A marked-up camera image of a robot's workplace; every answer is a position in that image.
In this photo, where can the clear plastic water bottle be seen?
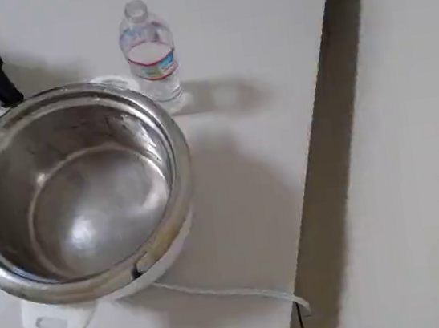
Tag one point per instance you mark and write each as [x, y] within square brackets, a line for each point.
[154, 81]

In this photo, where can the white rice cooker body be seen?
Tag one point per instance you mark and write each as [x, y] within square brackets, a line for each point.
[52, 311]

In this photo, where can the steel inner cooking pot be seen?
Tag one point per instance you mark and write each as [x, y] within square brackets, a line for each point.
[88, 213]

